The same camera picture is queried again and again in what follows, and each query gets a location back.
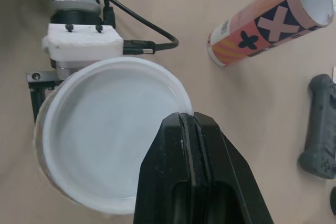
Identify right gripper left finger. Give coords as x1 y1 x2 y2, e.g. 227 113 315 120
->
133 112 197 224

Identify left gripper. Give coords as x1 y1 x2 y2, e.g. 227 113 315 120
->
25 59 89 124

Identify white round tube lid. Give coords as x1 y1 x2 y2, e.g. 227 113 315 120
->
41 56 195 216

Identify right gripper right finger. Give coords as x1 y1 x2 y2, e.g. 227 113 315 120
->
193 111 275 224

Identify dark grey game controller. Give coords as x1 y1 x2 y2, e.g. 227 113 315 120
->
297 73 336 180

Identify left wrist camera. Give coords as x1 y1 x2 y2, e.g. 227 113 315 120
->
41 23 124 61

